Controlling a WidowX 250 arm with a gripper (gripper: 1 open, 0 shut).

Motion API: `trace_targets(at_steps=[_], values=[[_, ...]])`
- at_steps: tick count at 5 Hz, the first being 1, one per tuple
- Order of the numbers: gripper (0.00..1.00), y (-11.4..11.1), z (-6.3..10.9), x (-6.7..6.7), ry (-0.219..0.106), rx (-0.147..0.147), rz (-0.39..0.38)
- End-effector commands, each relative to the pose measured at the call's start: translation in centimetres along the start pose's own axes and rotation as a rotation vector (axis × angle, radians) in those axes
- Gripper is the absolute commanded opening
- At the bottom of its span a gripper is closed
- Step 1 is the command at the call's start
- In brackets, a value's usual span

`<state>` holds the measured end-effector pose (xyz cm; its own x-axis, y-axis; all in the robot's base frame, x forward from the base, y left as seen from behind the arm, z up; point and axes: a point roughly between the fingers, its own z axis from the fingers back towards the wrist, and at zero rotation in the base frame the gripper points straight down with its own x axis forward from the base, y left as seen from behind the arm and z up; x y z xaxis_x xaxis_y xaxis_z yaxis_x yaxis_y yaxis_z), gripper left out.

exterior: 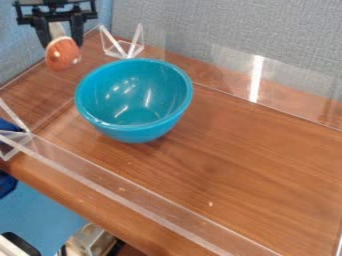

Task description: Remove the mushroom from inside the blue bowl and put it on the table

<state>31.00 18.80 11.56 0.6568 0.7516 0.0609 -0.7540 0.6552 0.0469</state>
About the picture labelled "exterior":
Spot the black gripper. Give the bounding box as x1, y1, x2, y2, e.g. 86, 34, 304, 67
12, 0, 98, 47

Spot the brown cap toy mushroom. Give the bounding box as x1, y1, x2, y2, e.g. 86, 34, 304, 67
45, 21, 85, 71

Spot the blue plastic bowl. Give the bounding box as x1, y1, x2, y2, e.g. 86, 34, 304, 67
75, 58, 194, 144

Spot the blue cloth object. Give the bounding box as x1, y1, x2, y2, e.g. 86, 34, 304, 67
0, 118, 25, 200

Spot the clear acrylic back barrier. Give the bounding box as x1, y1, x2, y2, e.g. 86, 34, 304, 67
113, 0, 342, 131

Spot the black and white object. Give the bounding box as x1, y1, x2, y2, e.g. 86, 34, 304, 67
0, 232, 42, 256

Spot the clear acrylic front barrier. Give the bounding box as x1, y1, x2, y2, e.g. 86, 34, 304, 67
0, 130, 281, 256

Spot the clear acrylic corner bracket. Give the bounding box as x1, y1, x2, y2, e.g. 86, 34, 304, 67
99, 24, 145, 59

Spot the grey metal frame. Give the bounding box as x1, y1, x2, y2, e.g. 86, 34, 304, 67
65, 223, 118, 256

